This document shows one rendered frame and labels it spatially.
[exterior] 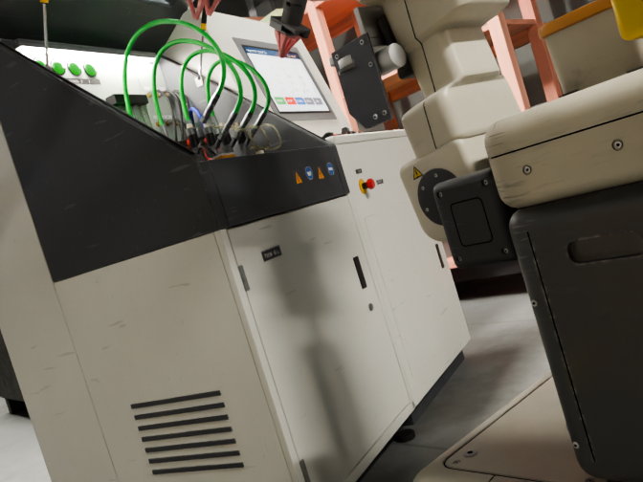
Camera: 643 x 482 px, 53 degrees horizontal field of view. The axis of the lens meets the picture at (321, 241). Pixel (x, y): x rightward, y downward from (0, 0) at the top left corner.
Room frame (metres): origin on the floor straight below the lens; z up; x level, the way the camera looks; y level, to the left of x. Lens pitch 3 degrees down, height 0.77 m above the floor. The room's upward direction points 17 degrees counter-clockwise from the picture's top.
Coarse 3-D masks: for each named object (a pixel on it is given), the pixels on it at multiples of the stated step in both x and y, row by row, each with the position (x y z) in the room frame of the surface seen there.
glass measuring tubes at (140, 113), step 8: (112, 96) 1.99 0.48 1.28; (120, 96) 2.00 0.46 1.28; (136, 96) 2.07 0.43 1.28; (144, 96) 2.10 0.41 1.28; (112, 104) 1.99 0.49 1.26; (120, 104) 2.00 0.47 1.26; (136, 104) 2.07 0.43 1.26; (144, 104) 2.11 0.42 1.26; (136, 112) 2.06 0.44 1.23; (144, 112) 2.09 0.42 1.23; (144, 120) 2.09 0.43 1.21
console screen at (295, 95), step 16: (240, 48) 2.33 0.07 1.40; (256, 48) 2.43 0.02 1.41; (272, 48) 2.53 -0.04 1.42; (256, 64) 2.36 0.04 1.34; (272, 64) 2.46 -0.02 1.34; (288, 64) 2.57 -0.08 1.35; (304, 64) 2.70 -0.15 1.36; (256, 80) 2.30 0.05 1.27; (272, 80) 2.39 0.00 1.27; (288, 80) 2.50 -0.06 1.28; (304, 80) 2.62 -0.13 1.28; (272, 96) 2.33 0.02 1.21; (288, 96) 2.43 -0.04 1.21; (304, 96) 2.55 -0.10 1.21; (320, 96) 2.66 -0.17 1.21; (288, 112) 2.37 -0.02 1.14; (304, 112) 2.47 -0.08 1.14; (320, 112) 2.58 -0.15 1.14
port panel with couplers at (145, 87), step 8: (144, 80) 2.18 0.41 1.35; (160, 80) 2.24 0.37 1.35; (144, 88) 2.17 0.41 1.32; (160, 88) 2.23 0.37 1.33; (152, 96) 2.19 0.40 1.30; (160, 96) 2.20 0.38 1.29; (168, 96) 2.24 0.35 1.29; (152, 104) 2.18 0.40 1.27; (160, 104) 2.21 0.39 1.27; (168, 104) 2.25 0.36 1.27; (152, 112) 2.17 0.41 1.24; (168, 112) 2.24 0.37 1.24; (152, 120) 2.15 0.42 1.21; (168, 120) 2.20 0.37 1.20; (168, 128) 2.21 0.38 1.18; (176, 128) 2.25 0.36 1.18; (168, 136) 2.20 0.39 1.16
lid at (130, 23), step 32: (0, 0) 1.68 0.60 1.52; (32, 0) 1.75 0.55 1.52; (64, 0) 1.83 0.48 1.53; (96, 0) 1.91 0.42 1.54; (128, 0) 2.01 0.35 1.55; (160, 0) 2.14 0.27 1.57; (192, 0) 2.23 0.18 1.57; (0, 32) 1.75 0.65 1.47; (32, 32) 1.82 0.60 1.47; (64, 32) 1.91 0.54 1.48; (96, 32) 2.00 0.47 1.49; (128, 32) 2.11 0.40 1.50; (160, 32) 2.22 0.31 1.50
